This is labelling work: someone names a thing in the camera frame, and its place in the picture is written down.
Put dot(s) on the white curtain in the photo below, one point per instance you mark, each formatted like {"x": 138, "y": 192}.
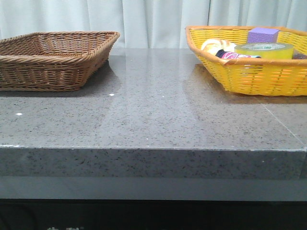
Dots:
{"x": 146, "y": 23}

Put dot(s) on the purple foam cube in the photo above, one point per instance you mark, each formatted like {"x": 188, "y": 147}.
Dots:
{"x": 262, "y": 35}

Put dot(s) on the cream bread roll toy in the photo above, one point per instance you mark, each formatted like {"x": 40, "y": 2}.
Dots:
{"x": 215, "y": 44}

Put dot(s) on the black pink snack packet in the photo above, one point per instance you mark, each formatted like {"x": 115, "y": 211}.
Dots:
{"x": 232, "y": 55}

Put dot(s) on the brown wicker basket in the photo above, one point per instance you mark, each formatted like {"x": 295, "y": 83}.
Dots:
{"x": 53, "y": 61}

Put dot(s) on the brown object in basket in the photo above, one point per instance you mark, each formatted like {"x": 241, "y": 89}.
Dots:
{"x": 299, "y": 56}

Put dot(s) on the yellow woven plastic basket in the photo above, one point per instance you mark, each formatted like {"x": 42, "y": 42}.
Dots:
{"x": 253, "y": 76}

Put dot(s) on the yellow tape roll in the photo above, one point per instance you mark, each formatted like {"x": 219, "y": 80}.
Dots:
{"x": 266, "y": 50}

